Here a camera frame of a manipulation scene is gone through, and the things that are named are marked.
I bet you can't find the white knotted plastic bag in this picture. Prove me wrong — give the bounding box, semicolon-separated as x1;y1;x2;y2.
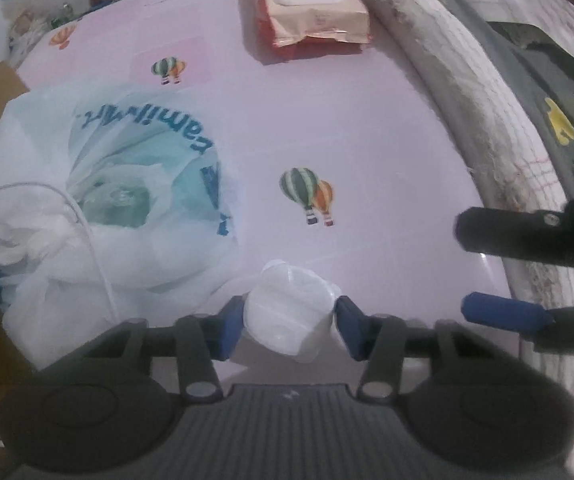
0;85;248;367

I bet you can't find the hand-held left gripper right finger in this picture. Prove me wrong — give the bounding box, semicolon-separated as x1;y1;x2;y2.
335;296;506;402

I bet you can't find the white cable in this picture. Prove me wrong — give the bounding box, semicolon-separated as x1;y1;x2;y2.
0;182;120;447

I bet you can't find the grey duck printed blanket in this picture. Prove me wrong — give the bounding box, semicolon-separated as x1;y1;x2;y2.
402;0;574;211

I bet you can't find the white round cotton swab container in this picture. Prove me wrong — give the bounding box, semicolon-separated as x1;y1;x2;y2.
243;259;342;365

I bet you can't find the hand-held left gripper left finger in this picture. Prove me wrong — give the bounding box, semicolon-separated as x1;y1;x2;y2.
74;296;246;402

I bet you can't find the pink wet wipes pack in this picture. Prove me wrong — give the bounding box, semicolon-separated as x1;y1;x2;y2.
239;0;373;64

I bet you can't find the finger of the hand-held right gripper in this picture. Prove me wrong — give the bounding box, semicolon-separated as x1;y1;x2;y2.
461;291;574;359
454;192;574;267

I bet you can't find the worn white bed bumper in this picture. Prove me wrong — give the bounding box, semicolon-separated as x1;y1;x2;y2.
344;0;574;480

